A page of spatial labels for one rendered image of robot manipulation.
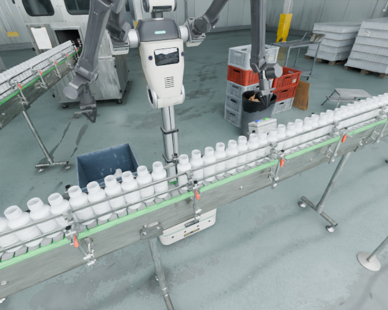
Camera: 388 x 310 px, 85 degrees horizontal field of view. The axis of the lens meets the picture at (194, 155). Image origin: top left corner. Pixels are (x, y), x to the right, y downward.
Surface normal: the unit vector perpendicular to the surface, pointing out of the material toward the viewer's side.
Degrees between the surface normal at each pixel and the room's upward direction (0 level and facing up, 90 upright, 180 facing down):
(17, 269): 90
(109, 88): 89
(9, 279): 90
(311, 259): 0
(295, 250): 0
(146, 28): 90
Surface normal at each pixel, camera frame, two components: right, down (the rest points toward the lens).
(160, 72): 0.44, 0.53
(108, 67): 0.15, 0.59
